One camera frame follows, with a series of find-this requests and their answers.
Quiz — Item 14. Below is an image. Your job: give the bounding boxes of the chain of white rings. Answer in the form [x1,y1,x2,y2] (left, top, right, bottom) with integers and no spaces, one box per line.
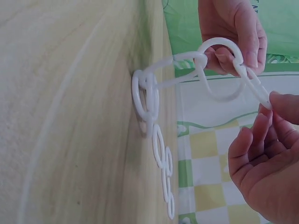
[131,51,207,221]

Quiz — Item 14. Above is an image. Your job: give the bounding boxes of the person's right hand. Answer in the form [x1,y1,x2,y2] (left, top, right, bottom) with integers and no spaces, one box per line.
[228,91,299,224]

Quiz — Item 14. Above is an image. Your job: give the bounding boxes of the person's left hand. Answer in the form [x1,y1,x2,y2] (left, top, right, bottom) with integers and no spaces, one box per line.
[198,0,268,76]

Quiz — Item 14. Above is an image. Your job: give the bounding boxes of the white plastic ring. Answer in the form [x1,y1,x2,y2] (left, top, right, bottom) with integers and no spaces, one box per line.
[197,38,247,103]
[235,64,273,110]

